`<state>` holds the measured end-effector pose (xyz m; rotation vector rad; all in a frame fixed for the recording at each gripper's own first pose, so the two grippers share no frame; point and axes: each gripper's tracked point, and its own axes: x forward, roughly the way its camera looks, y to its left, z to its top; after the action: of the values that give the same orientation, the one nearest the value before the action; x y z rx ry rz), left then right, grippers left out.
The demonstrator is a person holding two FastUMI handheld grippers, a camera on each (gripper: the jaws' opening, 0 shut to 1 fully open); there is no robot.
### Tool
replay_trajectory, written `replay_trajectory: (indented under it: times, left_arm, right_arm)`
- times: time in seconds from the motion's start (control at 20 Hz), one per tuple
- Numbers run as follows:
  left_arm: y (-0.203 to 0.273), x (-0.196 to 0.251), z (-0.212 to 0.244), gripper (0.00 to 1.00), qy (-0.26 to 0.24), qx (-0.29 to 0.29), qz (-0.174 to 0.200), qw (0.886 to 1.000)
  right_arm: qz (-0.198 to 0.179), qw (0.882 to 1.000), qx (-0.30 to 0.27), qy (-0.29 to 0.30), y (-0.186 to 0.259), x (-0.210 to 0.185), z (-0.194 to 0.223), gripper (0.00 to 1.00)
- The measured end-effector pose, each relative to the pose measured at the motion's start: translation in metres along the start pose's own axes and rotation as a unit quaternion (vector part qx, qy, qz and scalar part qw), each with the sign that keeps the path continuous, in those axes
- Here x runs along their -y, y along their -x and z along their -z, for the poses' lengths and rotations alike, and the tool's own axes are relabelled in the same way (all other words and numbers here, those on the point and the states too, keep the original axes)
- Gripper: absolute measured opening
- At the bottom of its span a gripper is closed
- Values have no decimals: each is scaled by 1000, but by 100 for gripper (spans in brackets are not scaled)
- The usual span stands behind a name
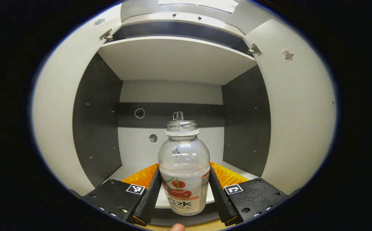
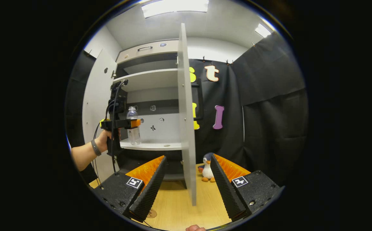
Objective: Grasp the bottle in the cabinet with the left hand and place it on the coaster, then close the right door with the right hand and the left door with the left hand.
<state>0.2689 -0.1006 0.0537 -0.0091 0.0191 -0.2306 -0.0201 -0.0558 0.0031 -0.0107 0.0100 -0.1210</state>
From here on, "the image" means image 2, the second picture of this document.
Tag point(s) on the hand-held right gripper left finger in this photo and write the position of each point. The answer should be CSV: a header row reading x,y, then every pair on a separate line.
x,y
150,189

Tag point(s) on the black backdrop cloth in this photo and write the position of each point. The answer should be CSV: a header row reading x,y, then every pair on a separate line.
x,y
269,128

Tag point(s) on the round wooden coaster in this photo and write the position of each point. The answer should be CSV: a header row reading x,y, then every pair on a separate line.
x,y
152,213

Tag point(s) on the penguin plush toy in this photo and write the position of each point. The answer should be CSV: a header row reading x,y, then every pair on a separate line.
x,y
207,171

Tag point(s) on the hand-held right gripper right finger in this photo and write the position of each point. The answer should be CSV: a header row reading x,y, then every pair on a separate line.
x,y
226,189

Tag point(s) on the grey cabinet drawer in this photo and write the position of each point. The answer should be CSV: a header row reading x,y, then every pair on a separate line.
x,y
153,51

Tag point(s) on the clear plastic bottle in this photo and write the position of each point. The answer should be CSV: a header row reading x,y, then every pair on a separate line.
x,y
134,136

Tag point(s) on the grey cabinet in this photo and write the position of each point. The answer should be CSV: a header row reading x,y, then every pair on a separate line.
x,y
153,78

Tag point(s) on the grey wristband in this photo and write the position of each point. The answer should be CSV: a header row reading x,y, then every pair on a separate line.
x,y
95,147

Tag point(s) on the small ceiling light panel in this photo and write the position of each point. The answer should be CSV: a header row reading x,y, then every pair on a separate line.
x,y
263,30

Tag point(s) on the large ceiling light panel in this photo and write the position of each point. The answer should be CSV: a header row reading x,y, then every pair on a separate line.
x,y
174,7

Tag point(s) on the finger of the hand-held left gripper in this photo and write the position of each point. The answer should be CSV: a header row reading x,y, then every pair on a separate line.
x,y
123,124

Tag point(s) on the grey cabinet door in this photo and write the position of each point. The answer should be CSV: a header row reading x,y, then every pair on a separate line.
x,y
186,128
93,106

